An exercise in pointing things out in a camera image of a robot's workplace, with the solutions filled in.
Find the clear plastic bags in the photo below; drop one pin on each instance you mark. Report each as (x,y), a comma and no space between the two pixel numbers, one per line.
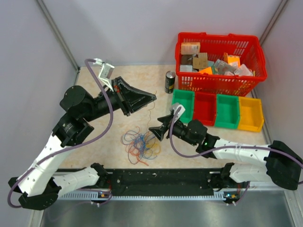
(222,68)

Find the orange packet in basket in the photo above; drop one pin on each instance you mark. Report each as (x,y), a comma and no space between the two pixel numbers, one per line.
(232,60)

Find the green bin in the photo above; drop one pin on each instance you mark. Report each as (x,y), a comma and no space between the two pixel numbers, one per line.
(227,111)
(185,98)

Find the left green bin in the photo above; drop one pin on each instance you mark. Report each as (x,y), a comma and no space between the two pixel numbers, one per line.
(185,98)

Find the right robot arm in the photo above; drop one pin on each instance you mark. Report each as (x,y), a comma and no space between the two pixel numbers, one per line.
(275,162)

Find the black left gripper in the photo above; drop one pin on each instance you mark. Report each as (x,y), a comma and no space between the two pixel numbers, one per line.
(136,99)

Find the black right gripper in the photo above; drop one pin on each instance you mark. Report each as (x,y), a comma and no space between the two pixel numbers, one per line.
(160,131)

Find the red plastic basket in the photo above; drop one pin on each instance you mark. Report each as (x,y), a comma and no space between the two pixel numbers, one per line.
(247,47)

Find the dark drink can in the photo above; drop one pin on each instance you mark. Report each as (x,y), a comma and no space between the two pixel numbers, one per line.
(169,81)

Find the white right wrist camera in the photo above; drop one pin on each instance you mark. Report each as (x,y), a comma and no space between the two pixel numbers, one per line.
(177,109)

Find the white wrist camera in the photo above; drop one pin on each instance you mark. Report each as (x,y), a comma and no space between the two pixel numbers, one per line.
(105,72)
(177,109)

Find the orange box in basket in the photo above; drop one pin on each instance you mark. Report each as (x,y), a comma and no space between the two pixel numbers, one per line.
(190,48)

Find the red bin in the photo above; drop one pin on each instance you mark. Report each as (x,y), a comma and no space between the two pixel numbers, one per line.
(205,108)

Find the brown cardboard box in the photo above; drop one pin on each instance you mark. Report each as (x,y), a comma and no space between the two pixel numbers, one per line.
(200,61)

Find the right green bin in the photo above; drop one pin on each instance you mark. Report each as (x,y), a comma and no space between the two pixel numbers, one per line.
(227,111)

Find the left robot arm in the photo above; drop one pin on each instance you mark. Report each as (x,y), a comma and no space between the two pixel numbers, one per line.
(39,187)

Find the yellow bin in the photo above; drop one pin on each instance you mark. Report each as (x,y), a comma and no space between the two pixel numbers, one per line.
(251,114)

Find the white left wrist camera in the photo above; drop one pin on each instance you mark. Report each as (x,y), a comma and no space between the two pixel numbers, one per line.
(105,72)

